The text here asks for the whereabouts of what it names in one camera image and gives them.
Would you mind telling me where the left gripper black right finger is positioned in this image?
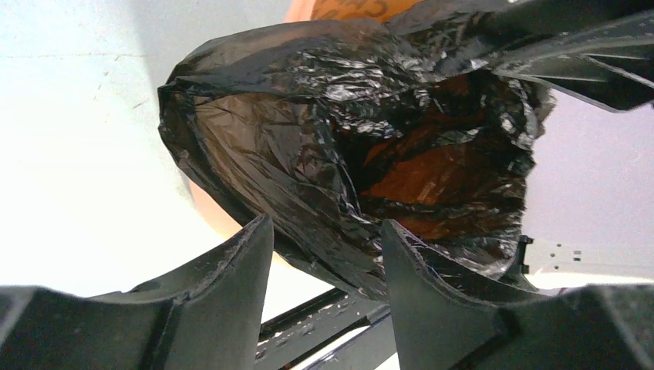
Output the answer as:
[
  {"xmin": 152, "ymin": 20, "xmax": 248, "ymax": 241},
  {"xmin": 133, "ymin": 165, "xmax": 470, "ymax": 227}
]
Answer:
[{"xmin": 382, "ymin": 220, "xmax": 653, "ymax": 369}]

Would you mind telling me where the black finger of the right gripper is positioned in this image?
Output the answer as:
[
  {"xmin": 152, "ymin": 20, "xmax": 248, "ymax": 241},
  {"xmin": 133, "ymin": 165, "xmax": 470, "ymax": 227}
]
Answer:
[{"xmin": 481, "ymin": 1, "xmax": 653, "ymax": 113}]

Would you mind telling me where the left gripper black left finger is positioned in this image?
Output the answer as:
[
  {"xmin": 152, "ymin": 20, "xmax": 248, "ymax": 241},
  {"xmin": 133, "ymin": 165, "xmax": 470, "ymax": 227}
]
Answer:
[{"xmin": 1, "ymin": 216, "xmax": 274, "ymax": 369}]

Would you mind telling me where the black trash bag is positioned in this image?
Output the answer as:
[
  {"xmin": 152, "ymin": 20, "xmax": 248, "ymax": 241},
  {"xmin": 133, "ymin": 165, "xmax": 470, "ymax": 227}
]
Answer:
[{"xmin": 158, "ymin": 10, "xmax": 554, "ymax": 300}]

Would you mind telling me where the orange plastic trash bin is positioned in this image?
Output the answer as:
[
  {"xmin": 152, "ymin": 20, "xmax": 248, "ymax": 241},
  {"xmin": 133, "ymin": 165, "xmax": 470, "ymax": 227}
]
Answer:
[{"xmin": 190, "ymin": 1, "xmax": 416, "ymax": 266}]

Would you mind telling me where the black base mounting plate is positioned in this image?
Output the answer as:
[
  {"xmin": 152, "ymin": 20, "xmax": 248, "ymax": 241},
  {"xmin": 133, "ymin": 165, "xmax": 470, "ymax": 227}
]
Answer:
[{"xmin": 254, "ymin": 288, "xmax": 396, "ymax": 369}]

